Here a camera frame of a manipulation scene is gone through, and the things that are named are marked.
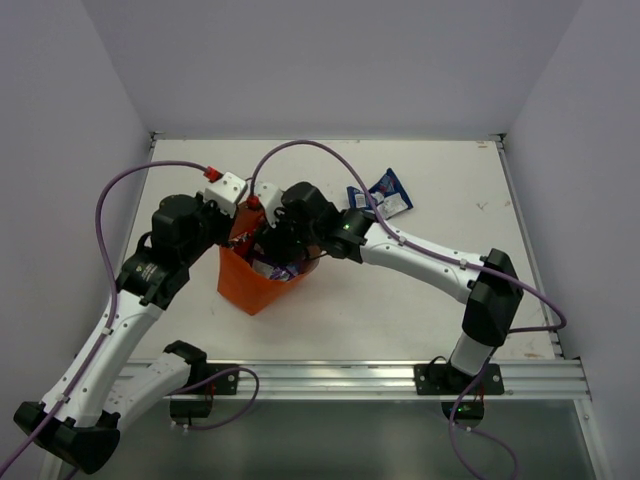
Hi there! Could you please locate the red snack packet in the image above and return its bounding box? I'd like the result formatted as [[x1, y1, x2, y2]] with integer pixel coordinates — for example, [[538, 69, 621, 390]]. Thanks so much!
[[227, 231, 255, 257]]

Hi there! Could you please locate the blue snack packet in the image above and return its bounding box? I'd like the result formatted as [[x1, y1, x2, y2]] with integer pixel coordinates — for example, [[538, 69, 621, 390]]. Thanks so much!
[[346, 168, 414, 220]]

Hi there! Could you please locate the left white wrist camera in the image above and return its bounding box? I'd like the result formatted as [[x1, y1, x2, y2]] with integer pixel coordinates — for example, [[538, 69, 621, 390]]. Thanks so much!
[[203, 172, 247, 217]]

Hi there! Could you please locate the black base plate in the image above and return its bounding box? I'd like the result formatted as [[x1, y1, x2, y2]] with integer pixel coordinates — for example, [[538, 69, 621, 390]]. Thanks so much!
[[413, 356, 505, 396], [196, 363, 239, 397]]

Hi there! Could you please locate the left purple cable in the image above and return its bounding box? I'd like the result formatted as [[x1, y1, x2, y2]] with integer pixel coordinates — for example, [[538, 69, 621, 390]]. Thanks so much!
[[0, 159, 261, 480]]

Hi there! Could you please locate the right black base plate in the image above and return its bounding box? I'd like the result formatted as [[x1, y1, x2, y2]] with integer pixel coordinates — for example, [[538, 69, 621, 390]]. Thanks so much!
[[413, 356, 505, 396]]

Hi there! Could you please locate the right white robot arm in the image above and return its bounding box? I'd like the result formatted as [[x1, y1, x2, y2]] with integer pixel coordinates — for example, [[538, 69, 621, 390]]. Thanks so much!
[[252, 182, 523, 393]]

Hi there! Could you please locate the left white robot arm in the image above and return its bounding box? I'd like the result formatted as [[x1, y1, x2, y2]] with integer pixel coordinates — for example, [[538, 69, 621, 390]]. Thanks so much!
[[14, 193, 238, 474]]

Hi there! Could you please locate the aluminium mounting rail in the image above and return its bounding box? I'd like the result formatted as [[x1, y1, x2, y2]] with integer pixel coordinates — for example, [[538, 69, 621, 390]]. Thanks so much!
[[243, 360, 590, 401]]

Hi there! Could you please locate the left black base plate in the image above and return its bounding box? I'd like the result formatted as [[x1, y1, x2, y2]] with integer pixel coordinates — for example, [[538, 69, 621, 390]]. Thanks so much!
[[196, 363, 239, 397]]

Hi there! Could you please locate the large purple snack packet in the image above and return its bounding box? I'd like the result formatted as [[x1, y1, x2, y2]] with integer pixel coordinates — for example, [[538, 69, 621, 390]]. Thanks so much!
[[247, 253, 307, 282]]

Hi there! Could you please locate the orange paper bag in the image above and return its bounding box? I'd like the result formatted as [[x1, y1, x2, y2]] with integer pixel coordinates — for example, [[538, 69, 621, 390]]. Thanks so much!
[[217, 201, 320, 315]]

